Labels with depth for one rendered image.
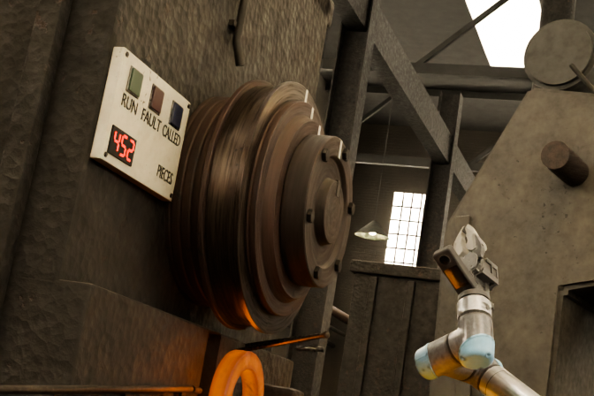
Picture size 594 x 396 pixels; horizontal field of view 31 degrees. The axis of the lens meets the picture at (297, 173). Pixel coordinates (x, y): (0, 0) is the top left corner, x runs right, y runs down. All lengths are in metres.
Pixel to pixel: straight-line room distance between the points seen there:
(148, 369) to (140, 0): 0.60
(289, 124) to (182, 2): 0.29
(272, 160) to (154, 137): 0.22
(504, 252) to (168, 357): 3.01
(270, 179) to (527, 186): 2.98
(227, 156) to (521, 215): 3.00
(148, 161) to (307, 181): 0.28
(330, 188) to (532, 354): 2.73
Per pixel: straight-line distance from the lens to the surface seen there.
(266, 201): 1.86
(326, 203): 1.95
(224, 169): 1.84
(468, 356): 2.35
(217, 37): 2.06
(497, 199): 4.79
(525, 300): 4.64
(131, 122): 1.73
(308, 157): 1.90
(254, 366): 2.01
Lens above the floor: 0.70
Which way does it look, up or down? 14 degrees up
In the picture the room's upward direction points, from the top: 10 degrees clockwise
